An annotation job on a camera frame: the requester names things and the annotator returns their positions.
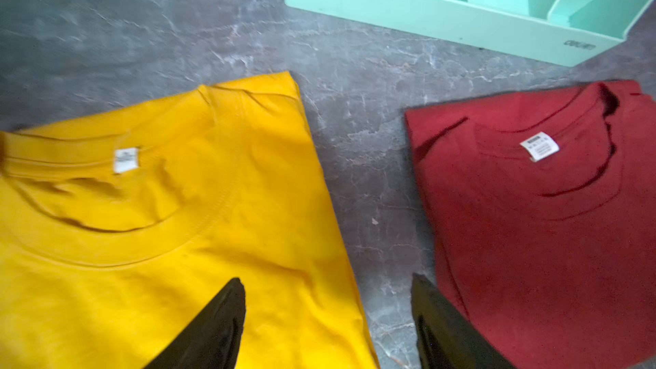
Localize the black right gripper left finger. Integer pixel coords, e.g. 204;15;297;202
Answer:
147;278;246;369

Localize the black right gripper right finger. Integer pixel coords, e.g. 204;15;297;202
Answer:
411;273;514;369

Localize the yellow t-shirt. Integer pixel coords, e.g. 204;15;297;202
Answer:
1;72;379;368

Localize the red t-shirt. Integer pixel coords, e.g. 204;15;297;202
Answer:
405;80;655;368

